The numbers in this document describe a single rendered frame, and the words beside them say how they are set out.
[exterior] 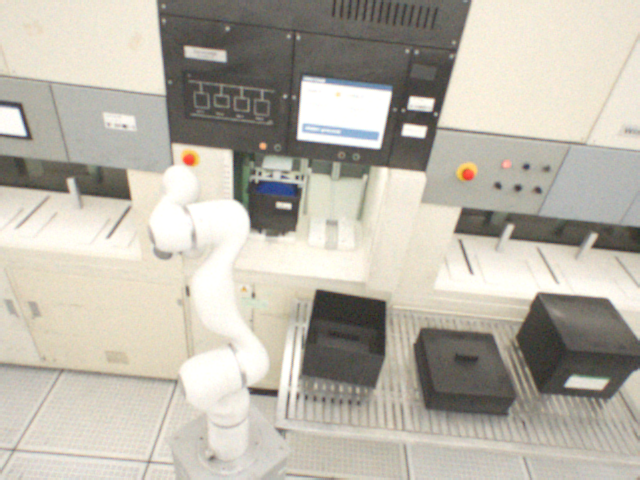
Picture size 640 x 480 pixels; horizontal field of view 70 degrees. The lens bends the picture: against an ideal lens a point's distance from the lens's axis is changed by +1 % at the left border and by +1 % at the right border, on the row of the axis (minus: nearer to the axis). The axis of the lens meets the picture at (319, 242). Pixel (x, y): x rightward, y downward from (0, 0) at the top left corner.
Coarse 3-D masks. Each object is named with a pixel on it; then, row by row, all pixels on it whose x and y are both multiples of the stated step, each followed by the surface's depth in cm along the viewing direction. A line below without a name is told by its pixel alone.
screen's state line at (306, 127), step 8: (304, 128) 150; (312, 128) 150; (320, 128) 150; (328, 128) 150; (336, 128) 150; (344, 128) 149; (336, 136) 151; (344, 136) 151; (352, 136) 151; (360, 136) 151; (368, 136) 151; (376, 136) 151
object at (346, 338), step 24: (312, 312) 175; (336, 312) 179; (360, 312) 178; (384, 312) 170; (312, 336) 176; (336, 336) 176; (360, 336) 178; (384, 336) 159; (312, 360) 156; (336, 360) 155; (360, 360) 153; (384, 360) 152; (360, 384) 161
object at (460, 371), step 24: (432, 336) 170; (456, 336) 171; (480, 336) 173; (432, 360) 161; (456, 360) 162; (480, 360) 163; (432, 384) 153; (456, 384) 154; (480, 384) 155; (504, 384) 156; (432, 408) 156; (456, 408) 156; (480, 408) 156; (504, 408) 155
